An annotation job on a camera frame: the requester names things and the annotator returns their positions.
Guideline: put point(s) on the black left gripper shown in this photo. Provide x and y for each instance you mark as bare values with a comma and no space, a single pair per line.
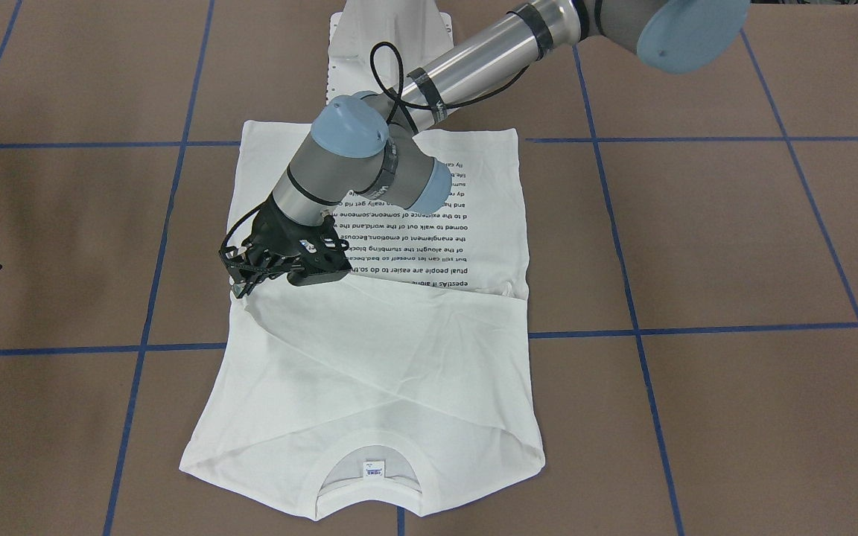
270,223

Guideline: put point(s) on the white long-sleeve printed shirt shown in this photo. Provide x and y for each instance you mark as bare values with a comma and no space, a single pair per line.
405,382

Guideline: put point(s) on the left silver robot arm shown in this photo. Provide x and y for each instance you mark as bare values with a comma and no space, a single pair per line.
364,143

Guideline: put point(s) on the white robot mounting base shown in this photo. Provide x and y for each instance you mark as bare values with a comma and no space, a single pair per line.
418,30

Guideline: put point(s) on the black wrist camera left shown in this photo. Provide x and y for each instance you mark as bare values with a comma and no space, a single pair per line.
319,268

